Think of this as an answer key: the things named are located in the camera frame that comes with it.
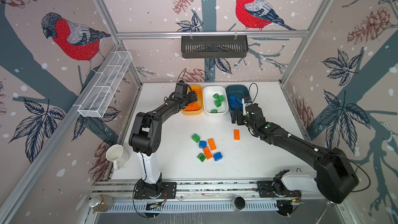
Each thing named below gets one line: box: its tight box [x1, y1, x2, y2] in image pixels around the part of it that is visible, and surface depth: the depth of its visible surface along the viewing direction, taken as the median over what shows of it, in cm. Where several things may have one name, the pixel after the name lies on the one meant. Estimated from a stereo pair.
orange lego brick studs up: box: [207, 137, 217, 151], surface depth 89 cm
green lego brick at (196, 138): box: [191, 133, 201, 144], surface depth 92 cm
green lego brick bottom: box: [196, 152, 207, 163], surface depth 84 cm
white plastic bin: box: [203, 86, 229, 116], surface depth 110 cm
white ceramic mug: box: [105, 144, 130, 171], surface depth 79 cm
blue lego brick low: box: [213, 151, 223, 162], surface depth 85 cm
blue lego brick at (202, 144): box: [199, 140, 207, 149], surface depth 90 cm
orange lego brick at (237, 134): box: [233, 129, 241, 141], surface depth 94 cm
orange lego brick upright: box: [203, 146, 213, 160], surface depth 87 cm
